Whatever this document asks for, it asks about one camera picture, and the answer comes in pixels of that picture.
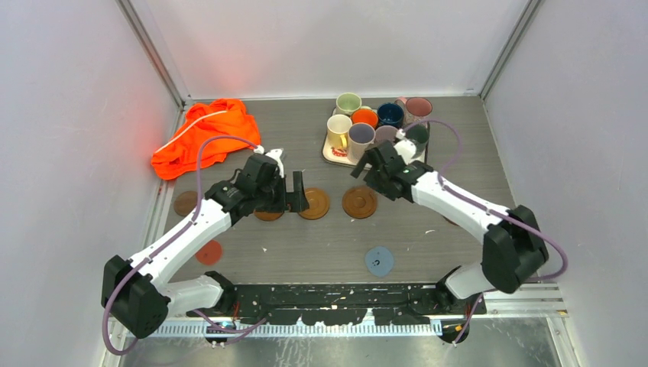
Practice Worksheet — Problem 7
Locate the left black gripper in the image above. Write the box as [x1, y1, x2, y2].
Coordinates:
[254, 171, 308, 213]

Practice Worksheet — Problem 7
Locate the wooden coaster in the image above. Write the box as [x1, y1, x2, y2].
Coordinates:
[299, 187, 330, 220]
[443, 216, 458, 226]
[173, 190, 198, 217]
[254, 210, 284, 222]
[342, 186, 378, 219]

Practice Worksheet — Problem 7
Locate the blue coaster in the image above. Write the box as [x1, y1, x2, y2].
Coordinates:
[364, 246, 395, 278]

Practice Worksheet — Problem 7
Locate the red coaster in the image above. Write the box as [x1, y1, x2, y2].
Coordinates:
[195, 240, 223, 266]

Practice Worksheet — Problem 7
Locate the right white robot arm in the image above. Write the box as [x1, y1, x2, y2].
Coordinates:
[351, 141, 549, 313]

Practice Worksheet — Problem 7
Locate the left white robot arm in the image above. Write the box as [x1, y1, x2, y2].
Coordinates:
[102, 149, 309, 339]

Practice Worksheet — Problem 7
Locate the white strawberry tray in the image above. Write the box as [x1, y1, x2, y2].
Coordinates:
[322, 138, 429, 167]

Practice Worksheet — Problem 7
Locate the lilac mug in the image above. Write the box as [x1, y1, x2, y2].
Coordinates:
[374, 125, 398, 145]

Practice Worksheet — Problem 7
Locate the cream yellow mug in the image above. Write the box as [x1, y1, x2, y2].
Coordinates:
[326, 114, 352, 150]

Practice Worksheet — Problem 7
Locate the orange mug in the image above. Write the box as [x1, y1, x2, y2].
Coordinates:
[351, 108, 379, 129]

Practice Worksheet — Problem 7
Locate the dark blue mug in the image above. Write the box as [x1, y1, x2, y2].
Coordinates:
[376, 102, 405, 129]

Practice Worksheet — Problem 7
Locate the dark green mug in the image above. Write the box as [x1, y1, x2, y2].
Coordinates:
[405, 124, 429, 158]

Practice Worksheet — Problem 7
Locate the light green mug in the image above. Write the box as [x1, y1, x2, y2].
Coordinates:
[335, 93, 363, 116]

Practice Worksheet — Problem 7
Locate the pink speckled mug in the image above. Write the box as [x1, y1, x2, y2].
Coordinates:
[394, 97, 433, 127]

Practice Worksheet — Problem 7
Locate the orange cloth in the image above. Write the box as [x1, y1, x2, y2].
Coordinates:
[151, 99, 261, 180]

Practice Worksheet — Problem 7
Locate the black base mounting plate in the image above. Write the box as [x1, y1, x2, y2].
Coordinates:
[201, 283, 485, 326]

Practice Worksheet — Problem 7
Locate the white pink-handled mug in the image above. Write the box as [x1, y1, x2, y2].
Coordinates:
[347, 122, 375, 164]

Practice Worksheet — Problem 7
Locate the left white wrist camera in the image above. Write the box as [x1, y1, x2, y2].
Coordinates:
[253, 145, 286, 178]

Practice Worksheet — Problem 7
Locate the aluminium front rail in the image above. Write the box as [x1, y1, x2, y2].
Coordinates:
[150, 319, 443, 339]

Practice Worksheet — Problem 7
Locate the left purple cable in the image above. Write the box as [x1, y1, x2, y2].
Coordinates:
[102, 135, 269, 356]

